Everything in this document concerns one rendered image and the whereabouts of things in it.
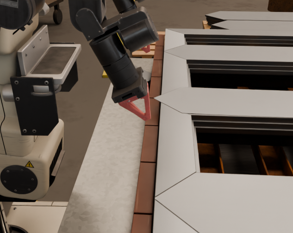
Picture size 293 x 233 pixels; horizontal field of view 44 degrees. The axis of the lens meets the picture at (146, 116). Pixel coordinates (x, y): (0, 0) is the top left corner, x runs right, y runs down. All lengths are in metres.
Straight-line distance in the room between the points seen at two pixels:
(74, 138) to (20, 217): 1.06
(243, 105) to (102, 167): 0.48
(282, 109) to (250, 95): 0.12
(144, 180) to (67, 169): 1.45
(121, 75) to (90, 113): 2.16
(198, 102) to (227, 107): 0.09
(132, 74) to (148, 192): 0.28
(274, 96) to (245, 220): 0.57
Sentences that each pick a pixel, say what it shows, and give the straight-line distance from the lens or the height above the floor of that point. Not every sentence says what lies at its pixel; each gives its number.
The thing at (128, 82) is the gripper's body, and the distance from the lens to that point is 0.72.
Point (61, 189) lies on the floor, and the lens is 2.16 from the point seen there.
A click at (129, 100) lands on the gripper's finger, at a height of 1.05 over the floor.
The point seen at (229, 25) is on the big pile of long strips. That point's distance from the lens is 2.02.
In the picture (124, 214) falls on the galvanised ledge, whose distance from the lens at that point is 1.00.
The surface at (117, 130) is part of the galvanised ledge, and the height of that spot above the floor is 0.68.
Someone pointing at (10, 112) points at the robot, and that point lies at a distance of 1.03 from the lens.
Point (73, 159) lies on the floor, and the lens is 2.38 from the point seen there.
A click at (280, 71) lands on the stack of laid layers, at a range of 1.53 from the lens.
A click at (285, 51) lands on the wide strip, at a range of 1.65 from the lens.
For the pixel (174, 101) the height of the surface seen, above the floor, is 0.87.
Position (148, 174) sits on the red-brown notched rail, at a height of 0.83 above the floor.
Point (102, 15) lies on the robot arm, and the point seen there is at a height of 1.22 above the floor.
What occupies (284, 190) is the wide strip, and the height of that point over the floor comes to 0.87.
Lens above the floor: 1.38
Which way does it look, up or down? 30 degrees down
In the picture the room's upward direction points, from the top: straight up
